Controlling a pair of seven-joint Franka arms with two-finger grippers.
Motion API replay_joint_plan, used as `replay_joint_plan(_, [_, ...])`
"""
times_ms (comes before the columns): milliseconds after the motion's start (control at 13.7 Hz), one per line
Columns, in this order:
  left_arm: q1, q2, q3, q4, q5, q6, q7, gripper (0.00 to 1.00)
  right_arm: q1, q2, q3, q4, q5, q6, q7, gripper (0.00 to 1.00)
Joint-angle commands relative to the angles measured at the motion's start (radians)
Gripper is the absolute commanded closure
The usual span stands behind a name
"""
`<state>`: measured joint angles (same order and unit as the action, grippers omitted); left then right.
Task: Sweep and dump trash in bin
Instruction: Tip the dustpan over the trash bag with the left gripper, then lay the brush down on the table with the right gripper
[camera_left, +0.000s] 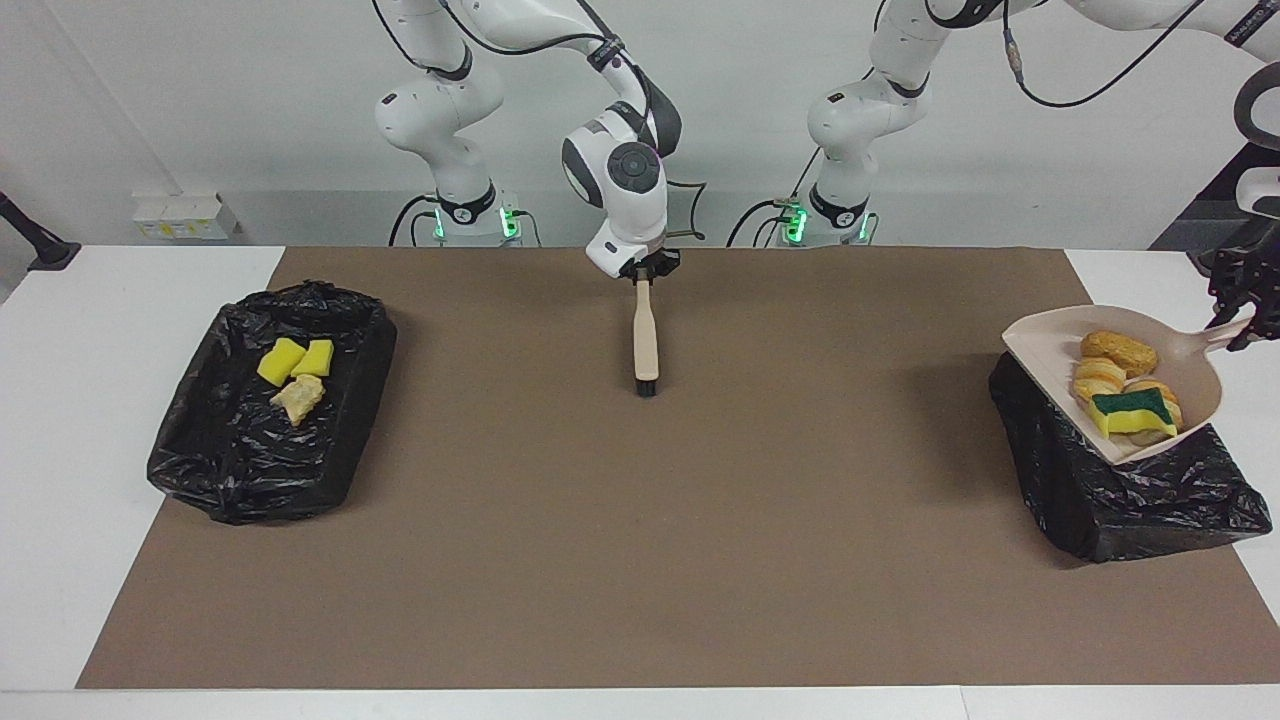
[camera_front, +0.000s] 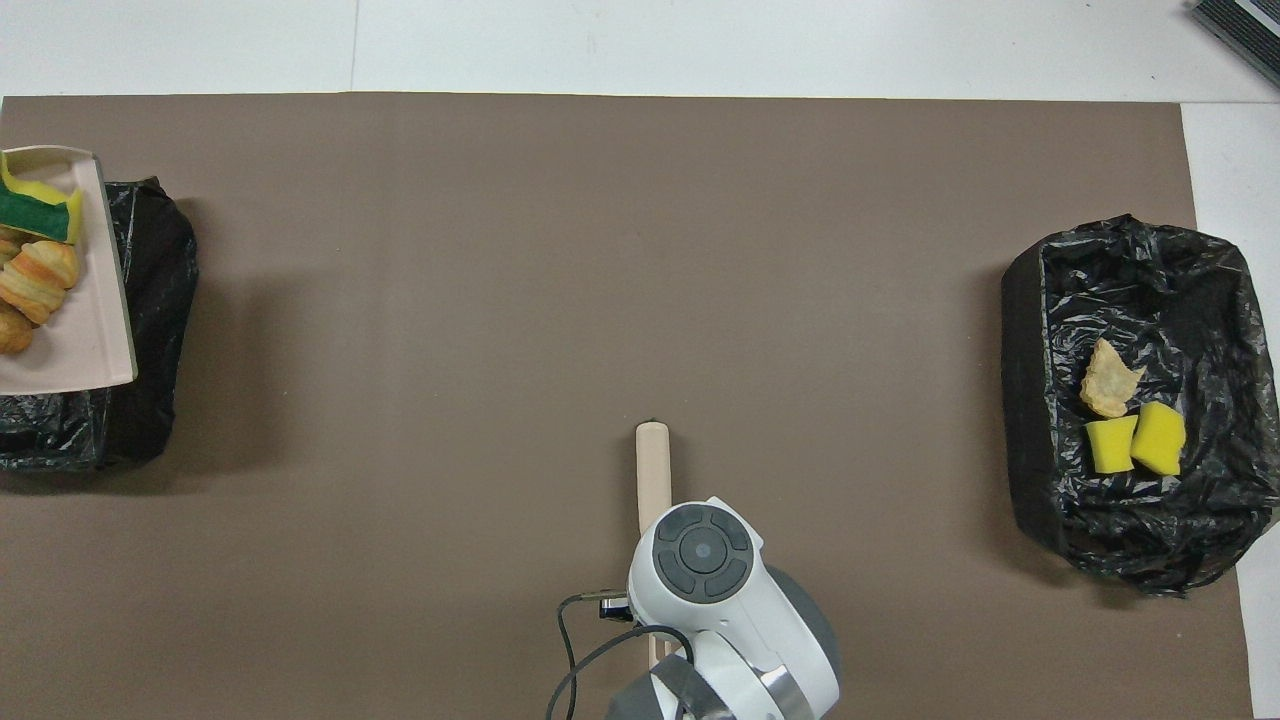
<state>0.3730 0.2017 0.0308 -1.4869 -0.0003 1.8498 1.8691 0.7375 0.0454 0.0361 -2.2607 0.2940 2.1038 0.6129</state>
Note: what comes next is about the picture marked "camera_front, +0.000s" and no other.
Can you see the beige hand brush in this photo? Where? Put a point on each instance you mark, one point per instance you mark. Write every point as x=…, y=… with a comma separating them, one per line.
x=653, y=470

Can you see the orange striped bread piece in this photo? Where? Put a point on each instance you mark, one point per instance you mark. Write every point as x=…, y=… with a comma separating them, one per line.
x=40, y=280
x=1110, y=380

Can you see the yellow sponge piece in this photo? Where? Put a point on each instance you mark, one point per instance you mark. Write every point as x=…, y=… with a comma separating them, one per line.
x=1110, y=445
x=1160, y=440

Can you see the beige plastic dustpan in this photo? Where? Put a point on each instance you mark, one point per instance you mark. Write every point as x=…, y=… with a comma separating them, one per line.
x=100, y=330

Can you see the green and yellow sponge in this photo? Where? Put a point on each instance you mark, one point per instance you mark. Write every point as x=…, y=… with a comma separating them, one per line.
x=35, y=212

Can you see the golden brown bread roll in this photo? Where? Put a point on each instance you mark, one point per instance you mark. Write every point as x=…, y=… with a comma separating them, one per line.
x=14, y=330

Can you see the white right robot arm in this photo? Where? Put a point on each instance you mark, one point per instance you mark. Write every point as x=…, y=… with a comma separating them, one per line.
x=740, y=620

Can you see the black bag lined bin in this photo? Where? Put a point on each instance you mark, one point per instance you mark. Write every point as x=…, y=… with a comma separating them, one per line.
x=160, y=300
x=1180, y=300

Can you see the brown paper table mat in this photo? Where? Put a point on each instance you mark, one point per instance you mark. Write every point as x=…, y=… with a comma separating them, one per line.
x=500, y=300

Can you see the dark grey ribbed device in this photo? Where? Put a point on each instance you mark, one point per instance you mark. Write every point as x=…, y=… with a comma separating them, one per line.
x=1240, y=35

